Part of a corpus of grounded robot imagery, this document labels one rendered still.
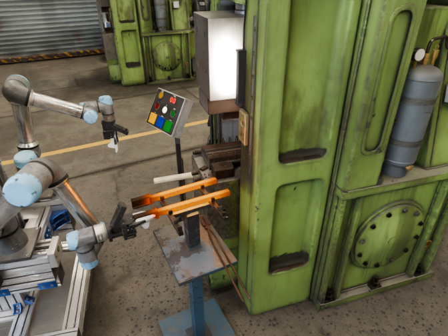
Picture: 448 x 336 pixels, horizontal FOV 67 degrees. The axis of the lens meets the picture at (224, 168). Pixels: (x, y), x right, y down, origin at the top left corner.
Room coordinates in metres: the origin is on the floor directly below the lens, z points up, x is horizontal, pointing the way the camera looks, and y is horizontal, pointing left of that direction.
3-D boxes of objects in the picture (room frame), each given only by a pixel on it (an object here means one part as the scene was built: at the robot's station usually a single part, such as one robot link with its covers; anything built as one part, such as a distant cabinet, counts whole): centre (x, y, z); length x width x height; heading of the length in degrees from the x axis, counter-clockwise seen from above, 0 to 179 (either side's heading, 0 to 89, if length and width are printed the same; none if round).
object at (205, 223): (1.21, 0.02, 0.77); 0.60 x 0.04 x 0.01; 21
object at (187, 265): (1.27, 0.16, 0.75); 0.40 x 0.30 x 0.02; 27
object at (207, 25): (1.87, -0.10, 1.56); 0.42 x 0.39 x 0.40; 107
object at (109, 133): (2.01, 0.73, 1.07); 0.09 x 0.08 x 0.12; 103
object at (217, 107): (1.91, -0.08, 1.32); 0.42 x 0.20 x 0.10; 107
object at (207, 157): (1.91, -0.08, 0.96); 0.42 x 0.20 x 0.09; 107
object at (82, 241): (1.06, 0.59, 1.00); 0.11 x 0.08 x 0.09; 116
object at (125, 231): (1.13, 0.45, 1.00); 0.12 x 0.08 x 0.09; 116
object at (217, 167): (1.69, 0.01, 0.95); 0.12 x 0.08 x 0.06; 107
